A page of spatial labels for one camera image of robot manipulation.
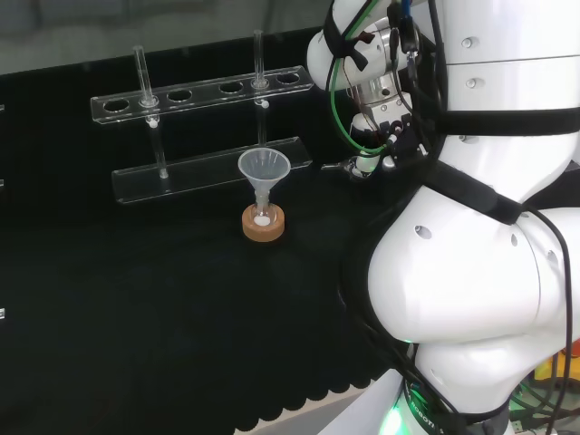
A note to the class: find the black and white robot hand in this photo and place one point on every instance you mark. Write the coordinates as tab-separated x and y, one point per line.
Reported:
399	136

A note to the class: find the yellow stop button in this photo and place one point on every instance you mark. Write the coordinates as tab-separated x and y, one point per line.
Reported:
546	369

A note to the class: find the clear plastic funnel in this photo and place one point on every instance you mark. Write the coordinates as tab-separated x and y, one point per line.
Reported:
264	165

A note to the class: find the black table cloth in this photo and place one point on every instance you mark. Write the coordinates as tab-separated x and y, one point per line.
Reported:
158	294

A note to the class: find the small round-bottom glass flask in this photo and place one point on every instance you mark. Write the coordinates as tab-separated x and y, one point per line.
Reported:
264	216

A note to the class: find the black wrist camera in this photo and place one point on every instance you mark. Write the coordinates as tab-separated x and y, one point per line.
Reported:
410	38

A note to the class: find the clear acrylic funnel stand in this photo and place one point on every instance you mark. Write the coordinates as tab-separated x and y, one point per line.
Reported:
204	174

